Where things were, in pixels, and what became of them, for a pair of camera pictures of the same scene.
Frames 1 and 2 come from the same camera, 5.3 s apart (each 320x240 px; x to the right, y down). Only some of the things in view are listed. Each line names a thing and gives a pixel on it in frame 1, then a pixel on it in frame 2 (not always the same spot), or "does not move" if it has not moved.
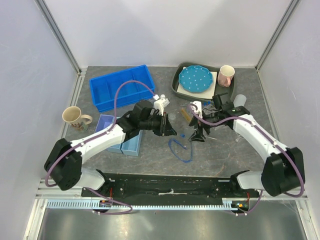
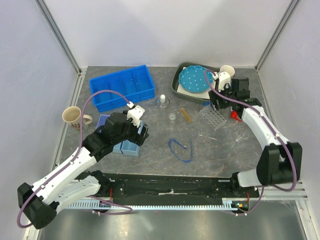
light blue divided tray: x=104 y=121 does not move
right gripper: x=197 y=136 → x=214 y=97
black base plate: x=144 y=186 does not move
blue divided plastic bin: x=104 y=87 does not move
